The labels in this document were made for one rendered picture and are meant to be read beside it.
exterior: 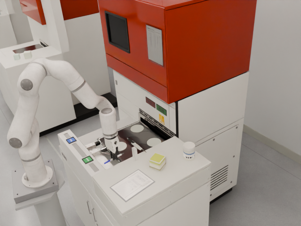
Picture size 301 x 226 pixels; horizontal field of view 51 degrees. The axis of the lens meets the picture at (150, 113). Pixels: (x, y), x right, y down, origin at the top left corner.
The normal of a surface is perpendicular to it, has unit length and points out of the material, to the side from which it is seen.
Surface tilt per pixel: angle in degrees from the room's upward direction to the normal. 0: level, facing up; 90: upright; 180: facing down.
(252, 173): 0
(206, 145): 90
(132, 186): 0
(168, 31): 90
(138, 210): 90
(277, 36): 90
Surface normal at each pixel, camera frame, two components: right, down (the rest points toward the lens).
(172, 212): 0.57, 0.40
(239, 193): -0.06, -0.85
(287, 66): -0.82, 0.35
